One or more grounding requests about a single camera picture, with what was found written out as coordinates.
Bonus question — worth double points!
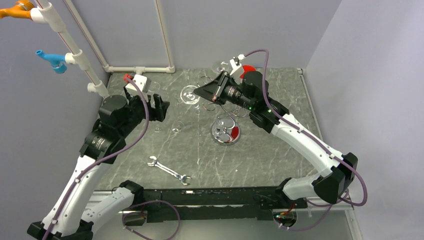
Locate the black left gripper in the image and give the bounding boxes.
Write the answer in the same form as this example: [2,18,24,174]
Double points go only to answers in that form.
[119,85,170,138]

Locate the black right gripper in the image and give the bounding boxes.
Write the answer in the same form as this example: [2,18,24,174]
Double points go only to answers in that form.
[193,70,256,111]

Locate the clear wine glass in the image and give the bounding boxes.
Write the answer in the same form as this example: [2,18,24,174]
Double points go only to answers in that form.
[153,122,163,133]
[148,81,161,93]
[211,61,231,74]
[180,85,200,110]
[171,121,185,134]

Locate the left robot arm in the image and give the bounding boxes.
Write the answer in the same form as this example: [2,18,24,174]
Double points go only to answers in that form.
[27,94,170,240]

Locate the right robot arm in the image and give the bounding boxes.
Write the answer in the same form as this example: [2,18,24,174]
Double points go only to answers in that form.
[194,71,358,208]

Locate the clear wine glass back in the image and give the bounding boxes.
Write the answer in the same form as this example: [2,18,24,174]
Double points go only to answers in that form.
[211,61,231,74]

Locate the red plastic wine glass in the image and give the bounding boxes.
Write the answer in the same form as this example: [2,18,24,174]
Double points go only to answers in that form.
[239,65,256,79]

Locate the chrome wine glass rack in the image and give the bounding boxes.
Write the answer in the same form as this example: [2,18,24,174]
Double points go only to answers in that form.
[201,99,247,146]

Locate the silver double open wrench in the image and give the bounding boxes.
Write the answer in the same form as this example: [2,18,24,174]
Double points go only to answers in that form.
[147,156,192,186]

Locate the blue pipe fitting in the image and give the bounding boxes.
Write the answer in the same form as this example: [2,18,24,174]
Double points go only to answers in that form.
[35,49,67,74]

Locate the orange pipe fitting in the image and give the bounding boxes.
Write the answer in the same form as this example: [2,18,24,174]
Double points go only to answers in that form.
[0,0,35,20]

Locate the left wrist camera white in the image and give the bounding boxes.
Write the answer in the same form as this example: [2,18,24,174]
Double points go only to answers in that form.
[123,74,151,100]

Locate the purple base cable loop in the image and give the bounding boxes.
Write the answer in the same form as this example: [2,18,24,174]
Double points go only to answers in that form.
[121,198,182,240]

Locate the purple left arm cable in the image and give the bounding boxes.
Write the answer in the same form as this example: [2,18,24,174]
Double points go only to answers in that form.
[41,77,151,240]

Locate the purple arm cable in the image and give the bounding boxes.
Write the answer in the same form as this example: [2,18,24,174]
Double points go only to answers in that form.
[41,77,151,240]
[243,48,369,233]

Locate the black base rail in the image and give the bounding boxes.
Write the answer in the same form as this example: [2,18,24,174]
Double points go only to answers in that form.
[112,180,316,223]

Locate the white PVC pipe frame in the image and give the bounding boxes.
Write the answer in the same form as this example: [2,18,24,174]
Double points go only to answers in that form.
[30,0,176,100]

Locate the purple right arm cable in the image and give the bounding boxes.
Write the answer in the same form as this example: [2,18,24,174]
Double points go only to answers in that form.
[243,48,369,233]

